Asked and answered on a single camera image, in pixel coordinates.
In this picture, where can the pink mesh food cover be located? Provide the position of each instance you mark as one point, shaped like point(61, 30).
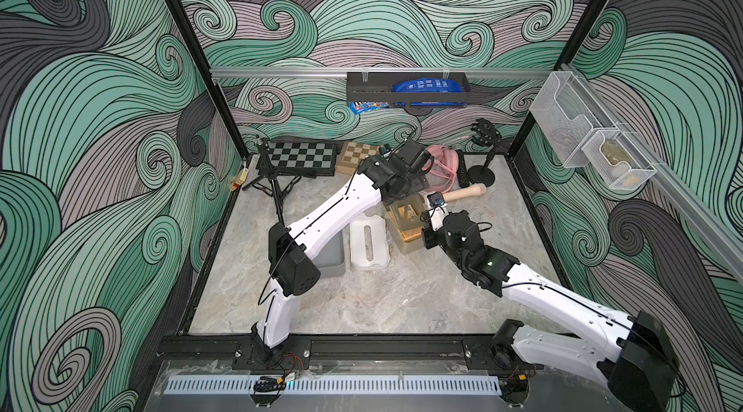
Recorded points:
point(442, 175)

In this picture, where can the blue plastic package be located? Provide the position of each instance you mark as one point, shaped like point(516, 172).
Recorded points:
point(428, 86)

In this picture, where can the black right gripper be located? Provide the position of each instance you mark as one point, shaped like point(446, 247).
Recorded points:
point(432, 237)

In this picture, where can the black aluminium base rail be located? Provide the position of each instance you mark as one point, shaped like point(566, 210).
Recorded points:
point(305, 351)

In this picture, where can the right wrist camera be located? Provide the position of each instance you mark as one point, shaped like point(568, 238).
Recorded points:
point(437, 204)

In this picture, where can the black green chessboard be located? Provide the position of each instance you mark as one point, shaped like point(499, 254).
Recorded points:
point(307, 159)

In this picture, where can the white tissue box lid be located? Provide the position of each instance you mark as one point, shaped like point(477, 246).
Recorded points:
point(369, 249)

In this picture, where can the black tripod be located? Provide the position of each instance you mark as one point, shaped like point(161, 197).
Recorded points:
point(267, 180)

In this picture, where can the grey tissue box base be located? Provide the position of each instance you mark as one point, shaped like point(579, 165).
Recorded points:
point(331, 261)

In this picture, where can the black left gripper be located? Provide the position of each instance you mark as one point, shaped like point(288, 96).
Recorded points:
point(417, 184)

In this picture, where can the khaki tissue box base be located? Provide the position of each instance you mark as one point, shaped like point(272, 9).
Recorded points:
point(406, 243)

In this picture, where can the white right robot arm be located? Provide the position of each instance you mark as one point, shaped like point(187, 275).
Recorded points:
point(631, 355)

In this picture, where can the clear wall bin large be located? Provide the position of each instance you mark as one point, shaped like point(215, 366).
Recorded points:
point(561, 111)

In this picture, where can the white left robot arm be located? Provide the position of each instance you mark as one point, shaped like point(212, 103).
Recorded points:
point(294, 248)

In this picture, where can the black remote control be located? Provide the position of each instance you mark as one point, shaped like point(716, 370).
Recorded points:
point(462, 175)

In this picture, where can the black wall shelf basket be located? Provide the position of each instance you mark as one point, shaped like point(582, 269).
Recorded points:
point(376, 86)

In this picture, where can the white slotted cable duct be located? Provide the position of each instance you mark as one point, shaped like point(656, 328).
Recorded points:
point(339, 385)

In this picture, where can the wooden pestle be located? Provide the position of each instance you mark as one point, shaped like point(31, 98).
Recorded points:
point(471, 191)

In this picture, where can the clear wall bin small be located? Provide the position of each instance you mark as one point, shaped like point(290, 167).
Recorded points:
point(619, 162)

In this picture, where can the wooden chessboard box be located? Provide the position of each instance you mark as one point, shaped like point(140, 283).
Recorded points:
point(351, 155)

